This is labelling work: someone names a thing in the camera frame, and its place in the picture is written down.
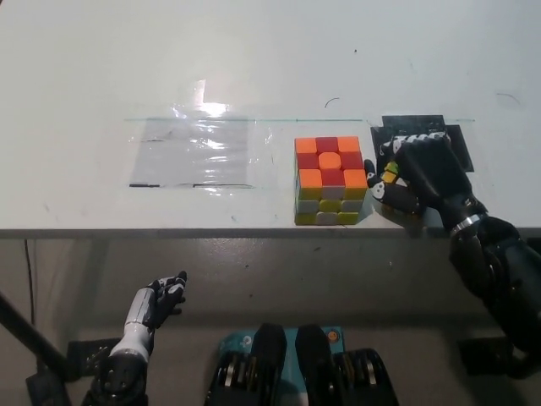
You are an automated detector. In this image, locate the thin black cable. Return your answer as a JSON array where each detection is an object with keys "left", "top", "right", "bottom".
[{"left": 24, "top": 239, "right": 36, "bottom": 325}]

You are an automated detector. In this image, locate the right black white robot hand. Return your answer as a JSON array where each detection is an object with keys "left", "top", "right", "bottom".
[{"left": 363, "top": 130, "right": 487, "bottom": 232}]

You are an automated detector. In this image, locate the teal robot torso panel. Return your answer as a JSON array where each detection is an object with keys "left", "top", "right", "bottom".
[{"left": 217, "top": 326, "right": 344, "bottom": 406}]

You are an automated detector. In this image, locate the black tape patch on table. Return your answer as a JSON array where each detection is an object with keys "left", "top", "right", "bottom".
[{"left": 369, "top": 113, "right": 475, "bottom": 173}]

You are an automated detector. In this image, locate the big orange red puzzle cube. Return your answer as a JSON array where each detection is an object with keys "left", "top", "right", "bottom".
[{"left": 293, "top": 134, "right": 368, "bottom": 227}]

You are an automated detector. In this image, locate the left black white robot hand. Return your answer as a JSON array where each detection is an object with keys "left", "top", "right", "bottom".
[{"left": 110, "top": 270, "right": 189, "bottom": 361}]

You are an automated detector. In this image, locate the clear shiny plastic sheet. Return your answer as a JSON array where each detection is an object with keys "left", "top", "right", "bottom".
[{"left": 126, "top": 79, "right": 279, "bottom": 196}]

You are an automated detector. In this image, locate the black stand pole with base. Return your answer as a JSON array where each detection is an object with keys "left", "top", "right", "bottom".
[{"left": 0, "top": 290, "right": 73, "bottom": 406}]

